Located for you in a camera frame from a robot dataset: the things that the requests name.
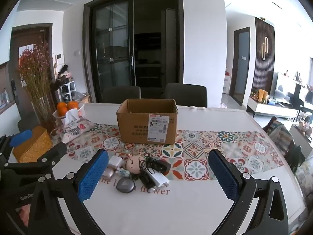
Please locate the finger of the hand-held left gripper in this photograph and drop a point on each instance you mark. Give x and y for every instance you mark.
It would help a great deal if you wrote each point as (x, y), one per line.
(20, 137)
(55, 153)

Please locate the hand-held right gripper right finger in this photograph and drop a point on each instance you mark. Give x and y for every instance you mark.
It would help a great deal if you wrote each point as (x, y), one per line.
(223, 176)

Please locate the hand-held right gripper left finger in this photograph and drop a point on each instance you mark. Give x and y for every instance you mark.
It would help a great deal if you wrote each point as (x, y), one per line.
(93, 176)

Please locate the white square power adapter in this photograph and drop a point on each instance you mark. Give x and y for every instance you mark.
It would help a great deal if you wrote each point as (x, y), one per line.
(113, 161)

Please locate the beige deer head figure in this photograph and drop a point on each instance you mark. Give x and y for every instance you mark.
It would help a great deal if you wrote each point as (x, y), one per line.
(134, 164)

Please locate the black charger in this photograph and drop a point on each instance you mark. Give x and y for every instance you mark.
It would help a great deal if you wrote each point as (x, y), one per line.
(162, 167)

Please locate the pale rectangular charger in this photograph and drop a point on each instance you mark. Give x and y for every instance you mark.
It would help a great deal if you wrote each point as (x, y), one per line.
(159, 178)

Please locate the brown cardboard box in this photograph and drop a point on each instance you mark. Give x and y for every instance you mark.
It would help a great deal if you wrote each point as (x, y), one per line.
(137, 127)

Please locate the yellow woven box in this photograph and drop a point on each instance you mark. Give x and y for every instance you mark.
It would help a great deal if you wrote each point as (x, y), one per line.
(34, 144)

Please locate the pink earbuds case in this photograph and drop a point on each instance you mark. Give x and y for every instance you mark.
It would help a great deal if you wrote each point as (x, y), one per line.
(108, 173)

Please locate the small pale toy figure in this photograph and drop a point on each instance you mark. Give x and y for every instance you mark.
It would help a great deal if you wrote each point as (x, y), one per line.
(123, 173)

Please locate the floral fabric tissue pouch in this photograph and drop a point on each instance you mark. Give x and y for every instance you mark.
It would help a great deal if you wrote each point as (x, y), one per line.
(75, 129)

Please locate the grey round device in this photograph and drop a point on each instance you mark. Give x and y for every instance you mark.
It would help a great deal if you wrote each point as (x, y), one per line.
(125, 185)

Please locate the glass vase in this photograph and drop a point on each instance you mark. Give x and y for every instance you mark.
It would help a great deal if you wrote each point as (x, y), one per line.
(44, 112)

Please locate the pile of oranges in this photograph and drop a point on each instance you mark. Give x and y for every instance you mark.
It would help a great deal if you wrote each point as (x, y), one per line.
(62, 108)

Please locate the black door lock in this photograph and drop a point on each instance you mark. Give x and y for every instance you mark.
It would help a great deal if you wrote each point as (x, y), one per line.
(14, 90)

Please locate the white ribbed basket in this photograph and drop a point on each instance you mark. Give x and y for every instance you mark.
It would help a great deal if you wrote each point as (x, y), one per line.
(82, 107)

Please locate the black rectangular block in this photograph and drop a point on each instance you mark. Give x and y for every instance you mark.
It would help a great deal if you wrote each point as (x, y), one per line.
(146, 181)

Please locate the small brown carton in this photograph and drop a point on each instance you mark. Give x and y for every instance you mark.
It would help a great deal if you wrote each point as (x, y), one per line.
(85, 98)

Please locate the white shoe rack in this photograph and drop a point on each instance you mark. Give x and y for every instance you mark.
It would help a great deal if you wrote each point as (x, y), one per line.
(66, 88)

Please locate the dried red flowers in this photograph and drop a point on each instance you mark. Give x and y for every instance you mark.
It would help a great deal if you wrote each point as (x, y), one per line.
(34, 71)

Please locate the wooden chair with striped cloth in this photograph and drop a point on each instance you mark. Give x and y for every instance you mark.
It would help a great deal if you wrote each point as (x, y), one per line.
(281, 134)

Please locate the white television console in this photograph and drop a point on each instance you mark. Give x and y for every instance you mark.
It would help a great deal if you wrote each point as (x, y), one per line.
(269, 107)

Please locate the orange door poster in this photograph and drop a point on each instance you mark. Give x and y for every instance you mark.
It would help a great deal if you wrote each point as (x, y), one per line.
(25, 51)

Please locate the white intercom panel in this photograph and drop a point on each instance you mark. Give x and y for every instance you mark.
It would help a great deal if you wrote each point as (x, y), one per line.
(59, 60)

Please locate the dark grey dining chair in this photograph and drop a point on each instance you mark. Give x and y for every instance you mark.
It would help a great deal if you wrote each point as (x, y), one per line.
(185, 94)
(122, 94)

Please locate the orange paper bags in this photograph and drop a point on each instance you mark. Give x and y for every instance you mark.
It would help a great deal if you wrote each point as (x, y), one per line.
(263, 95)

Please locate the brown entrance door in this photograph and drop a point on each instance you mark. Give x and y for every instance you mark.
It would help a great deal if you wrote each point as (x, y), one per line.
(41, 36)

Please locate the television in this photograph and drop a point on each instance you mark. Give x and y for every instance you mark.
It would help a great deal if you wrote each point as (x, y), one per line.
(285, 88)

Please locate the dark interior door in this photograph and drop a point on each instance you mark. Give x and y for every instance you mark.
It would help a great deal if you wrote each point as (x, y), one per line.
(240, 66)

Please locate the dark glass sliding door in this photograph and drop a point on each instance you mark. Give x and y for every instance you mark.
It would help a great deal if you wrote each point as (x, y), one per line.
(112, 53)

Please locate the dark slatted wall panel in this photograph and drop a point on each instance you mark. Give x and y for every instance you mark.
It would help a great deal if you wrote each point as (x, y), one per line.
(259, 78)

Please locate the gold wall ornament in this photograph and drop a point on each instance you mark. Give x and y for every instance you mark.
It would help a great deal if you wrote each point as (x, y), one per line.
(264, 47)

